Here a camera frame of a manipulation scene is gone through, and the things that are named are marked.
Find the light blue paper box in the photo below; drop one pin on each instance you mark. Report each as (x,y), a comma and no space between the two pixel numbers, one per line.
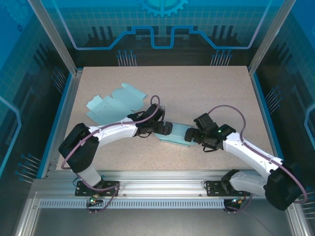
(178,132)
(118,100)

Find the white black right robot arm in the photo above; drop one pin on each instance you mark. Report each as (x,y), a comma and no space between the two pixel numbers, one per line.
(280,189)

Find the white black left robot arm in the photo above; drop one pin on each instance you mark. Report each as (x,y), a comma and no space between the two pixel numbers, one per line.
(81,152)

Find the blue table edge strip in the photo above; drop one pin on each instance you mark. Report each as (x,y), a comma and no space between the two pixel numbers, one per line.
(59,110)
(263,110)

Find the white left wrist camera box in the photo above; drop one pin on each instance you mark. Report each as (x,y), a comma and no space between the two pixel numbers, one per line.
(161,108)

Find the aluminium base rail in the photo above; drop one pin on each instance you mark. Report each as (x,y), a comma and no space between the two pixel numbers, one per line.
(160,184)

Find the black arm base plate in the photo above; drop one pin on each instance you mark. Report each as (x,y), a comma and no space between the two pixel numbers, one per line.
(214,190)
(82,193)

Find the aluminium table side rail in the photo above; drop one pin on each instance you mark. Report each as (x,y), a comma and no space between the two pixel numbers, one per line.
(67,110)

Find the aluminium frame post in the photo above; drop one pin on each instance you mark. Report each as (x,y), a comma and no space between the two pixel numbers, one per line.
(272,39)
(57,39)

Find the aluminium lower frame rail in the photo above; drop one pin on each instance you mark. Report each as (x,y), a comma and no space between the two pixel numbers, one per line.
(25,216)
(295,217)

